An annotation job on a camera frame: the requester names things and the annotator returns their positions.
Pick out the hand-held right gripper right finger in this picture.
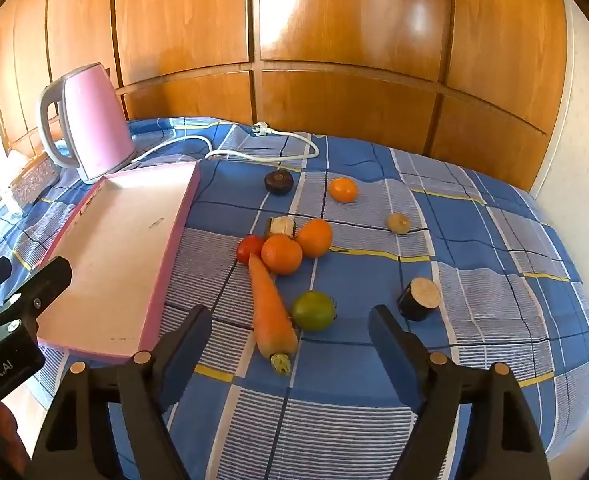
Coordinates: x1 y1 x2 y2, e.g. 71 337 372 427
368 304 550 480

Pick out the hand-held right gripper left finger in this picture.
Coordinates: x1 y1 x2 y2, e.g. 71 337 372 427
24 304 212 480

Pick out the eggplant piece with pale cut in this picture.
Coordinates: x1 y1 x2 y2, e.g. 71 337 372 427
267 215 296 238
397 277 442 322

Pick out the carrot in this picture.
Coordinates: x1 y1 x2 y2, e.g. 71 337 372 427
248 254 299 376

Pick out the pink tray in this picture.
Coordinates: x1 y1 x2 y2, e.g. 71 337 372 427
37 161 202 366

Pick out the green tomato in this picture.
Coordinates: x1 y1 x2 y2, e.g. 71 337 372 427
292 290 337 332

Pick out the red tomato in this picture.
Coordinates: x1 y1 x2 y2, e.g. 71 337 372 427
236 235 265 264

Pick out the orange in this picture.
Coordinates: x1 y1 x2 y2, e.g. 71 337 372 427
261 234 304 276
296 218 334 259

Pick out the silver patterned tissue box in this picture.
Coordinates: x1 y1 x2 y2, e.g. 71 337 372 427
7 152 60 211

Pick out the blue plaid blanket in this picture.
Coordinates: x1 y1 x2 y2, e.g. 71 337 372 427
0 117 589 480

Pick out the small tan round vegetable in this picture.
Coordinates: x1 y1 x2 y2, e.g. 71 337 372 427
386 212 411 235

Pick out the small orange tomato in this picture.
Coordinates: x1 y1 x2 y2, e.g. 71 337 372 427
329 177 359 204

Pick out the dark round eggplant piece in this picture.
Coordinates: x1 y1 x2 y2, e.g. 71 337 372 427
265 169 294 196

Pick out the pink electric kettle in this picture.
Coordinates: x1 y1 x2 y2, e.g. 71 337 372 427
36 62 136 184

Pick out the wooden wardrobe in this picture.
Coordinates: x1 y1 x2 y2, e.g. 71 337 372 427
0 0 568 191

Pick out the white power cord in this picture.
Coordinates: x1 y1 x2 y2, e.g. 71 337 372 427
127 122 320 166

